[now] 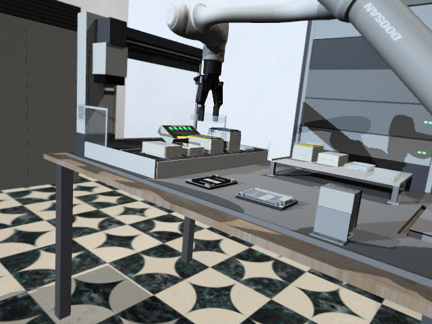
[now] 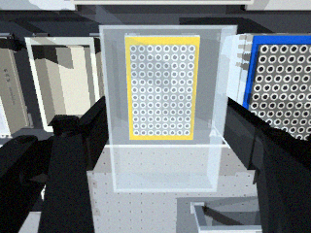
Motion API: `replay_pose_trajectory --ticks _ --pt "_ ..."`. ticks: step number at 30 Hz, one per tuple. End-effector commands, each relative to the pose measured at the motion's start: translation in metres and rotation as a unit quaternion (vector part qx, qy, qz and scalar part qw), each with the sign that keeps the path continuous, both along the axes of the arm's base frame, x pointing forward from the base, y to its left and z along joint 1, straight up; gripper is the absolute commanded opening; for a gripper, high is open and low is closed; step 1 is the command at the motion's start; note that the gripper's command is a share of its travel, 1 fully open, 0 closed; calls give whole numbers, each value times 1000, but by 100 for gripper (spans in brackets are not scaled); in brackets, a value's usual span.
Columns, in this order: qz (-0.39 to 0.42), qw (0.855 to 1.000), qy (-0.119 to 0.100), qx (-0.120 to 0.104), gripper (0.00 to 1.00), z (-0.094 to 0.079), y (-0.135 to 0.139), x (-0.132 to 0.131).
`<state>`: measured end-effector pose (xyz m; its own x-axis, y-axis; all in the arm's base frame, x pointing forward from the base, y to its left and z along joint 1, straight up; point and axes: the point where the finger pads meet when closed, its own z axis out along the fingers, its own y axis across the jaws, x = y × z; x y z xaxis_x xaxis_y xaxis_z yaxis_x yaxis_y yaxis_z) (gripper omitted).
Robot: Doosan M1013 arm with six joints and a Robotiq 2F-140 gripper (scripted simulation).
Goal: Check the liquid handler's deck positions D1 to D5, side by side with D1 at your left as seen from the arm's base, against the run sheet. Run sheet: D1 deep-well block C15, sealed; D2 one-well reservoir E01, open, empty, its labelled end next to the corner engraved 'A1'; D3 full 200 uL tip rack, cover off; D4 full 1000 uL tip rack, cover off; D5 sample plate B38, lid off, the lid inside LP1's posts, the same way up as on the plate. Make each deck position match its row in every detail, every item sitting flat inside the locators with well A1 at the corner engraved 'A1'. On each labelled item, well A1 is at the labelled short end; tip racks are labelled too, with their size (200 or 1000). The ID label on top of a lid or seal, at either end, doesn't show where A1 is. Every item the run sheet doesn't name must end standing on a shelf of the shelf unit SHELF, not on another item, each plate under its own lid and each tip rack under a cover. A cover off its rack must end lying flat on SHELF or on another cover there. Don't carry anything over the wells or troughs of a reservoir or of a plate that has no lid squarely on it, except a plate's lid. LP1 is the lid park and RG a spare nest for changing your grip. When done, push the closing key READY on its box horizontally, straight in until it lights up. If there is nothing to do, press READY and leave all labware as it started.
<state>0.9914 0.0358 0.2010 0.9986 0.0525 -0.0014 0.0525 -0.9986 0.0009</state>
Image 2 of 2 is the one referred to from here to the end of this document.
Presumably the grey perforated base plate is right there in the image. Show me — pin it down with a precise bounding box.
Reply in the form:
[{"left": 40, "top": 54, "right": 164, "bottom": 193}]
[{"left": 86, "top": 147, "right": 261, "bottom": 233}]

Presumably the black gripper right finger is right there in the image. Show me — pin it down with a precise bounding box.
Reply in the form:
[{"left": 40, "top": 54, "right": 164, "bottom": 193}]
[{"left": 224, "top": 97, "right": 311, "bottom": 233}]

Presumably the black rectangular nest plate with white rg label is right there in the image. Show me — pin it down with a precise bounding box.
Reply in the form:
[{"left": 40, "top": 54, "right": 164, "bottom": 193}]
[{"left": 30, "top": 186, "right": 46, "bottom": 213}]

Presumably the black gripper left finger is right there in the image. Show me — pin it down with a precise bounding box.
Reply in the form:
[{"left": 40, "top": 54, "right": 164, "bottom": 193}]
[{"left": 0, "top": 96, "right": 109, "bottom": 233}]

